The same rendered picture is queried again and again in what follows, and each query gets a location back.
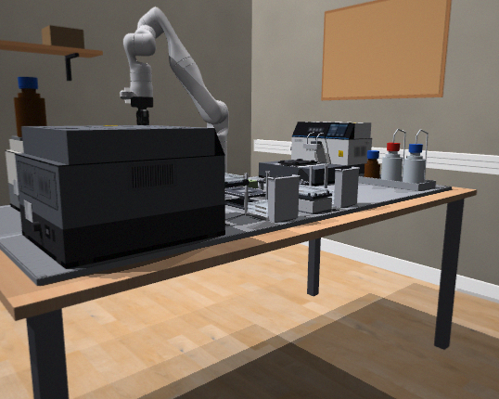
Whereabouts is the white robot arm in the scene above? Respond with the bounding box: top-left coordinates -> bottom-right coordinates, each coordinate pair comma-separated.
120,7 -> 228,173

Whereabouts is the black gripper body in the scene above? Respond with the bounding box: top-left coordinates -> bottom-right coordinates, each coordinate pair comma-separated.
131,97 -> 153,121

